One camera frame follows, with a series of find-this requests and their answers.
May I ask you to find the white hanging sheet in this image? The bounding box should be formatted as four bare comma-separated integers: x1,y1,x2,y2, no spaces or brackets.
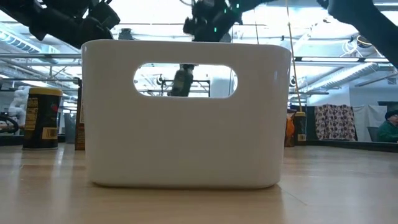
353,105,388,143

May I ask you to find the grey plastic bin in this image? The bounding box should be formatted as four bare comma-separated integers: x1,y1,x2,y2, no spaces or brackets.
63,113,77,144

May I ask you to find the yellow hanging cable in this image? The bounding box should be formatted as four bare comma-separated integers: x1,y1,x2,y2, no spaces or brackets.
285,0,303,113

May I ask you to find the black ceiling cord reel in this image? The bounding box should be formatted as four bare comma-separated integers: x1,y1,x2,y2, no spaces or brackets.
118,27,135,40
356,30,376,49

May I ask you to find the person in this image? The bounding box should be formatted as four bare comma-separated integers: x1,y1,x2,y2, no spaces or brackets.
376,109,398,143

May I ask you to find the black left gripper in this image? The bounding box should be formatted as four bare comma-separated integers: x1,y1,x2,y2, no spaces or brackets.
67,14,114,49

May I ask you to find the green lid spice jar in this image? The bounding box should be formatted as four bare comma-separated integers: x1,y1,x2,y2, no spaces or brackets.
169,64,196,98

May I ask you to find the white plastic handled bin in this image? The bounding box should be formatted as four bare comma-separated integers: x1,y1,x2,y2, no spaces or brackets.
81,39,292,190

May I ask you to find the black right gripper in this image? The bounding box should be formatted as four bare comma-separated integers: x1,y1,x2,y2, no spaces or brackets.
179,0,240,72

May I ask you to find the white robot figure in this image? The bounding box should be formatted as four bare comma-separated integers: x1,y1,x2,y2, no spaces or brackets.
7,86,30,129

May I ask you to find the brown patterned cloth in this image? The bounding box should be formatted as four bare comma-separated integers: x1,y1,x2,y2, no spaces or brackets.
314,104,358,141

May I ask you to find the orange taco mix packet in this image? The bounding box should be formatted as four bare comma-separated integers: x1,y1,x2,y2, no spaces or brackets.
74,86,86,151
284,113,295,147

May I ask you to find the yellow lid spice jar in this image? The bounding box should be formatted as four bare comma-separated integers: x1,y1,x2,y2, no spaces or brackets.
293,111,307,146
22,87,63,151

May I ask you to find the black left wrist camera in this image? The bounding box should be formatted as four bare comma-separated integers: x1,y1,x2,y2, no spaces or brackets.
88,1,121,31

